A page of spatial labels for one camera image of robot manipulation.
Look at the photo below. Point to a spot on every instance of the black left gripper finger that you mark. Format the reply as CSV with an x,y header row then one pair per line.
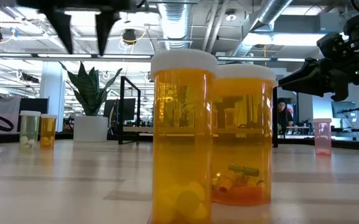
x,y
62,28
106,28

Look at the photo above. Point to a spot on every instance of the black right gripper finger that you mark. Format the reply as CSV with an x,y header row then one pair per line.
x,y
310,79

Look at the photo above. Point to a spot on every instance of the small pink pill bottle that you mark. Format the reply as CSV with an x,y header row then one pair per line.
x,y
322,137

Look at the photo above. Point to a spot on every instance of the small orange pill bottle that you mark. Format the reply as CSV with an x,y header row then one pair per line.
x,y
182,124
48,132

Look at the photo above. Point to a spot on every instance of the small pale green pill bottle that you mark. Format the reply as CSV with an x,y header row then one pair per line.
x,y
30,130

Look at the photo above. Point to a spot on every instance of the grey monitor on arm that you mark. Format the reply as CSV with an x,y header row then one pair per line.
x,y
342,109

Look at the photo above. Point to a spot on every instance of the bright ceiling light panel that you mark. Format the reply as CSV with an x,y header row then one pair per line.
x,y
291,40

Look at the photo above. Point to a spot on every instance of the person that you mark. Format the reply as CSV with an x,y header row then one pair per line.
x,y
284,116

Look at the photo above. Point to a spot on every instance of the white building column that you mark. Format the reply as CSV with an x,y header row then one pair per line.
x,y
52,93

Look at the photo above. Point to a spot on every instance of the black partition panel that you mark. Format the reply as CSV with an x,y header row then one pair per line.
x,y
33,105

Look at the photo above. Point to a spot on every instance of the black desk monitor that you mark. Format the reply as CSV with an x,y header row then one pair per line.
x,y
129,109

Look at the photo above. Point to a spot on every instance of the white bottle bottom centre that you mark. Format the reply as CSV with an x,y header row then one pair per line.
x,y
244,140

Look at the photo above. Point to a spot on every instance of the snake plant in white pot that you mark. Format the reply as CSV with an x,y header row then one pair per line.
x,y
90,129

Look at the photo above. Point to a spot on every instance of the white hanging cloth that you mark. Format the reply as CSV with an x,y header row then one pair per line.
x,y
3,112

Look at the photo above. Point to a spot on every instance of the red white wall poster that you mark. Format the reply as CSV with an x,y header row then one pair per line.
x,y
290,109

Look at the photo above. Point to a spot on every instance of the silver ventilation duct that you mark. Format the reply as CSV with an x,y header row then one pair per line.
x,y
269,12
176,21

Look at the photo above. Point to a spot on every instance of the wooden shelf black metal frame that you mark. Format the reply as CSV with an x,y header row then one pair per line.
x,y
135,129

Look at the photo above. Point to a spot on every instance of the black aluminium table frame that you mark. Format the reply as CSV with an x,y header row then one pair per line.
x,y
65,137

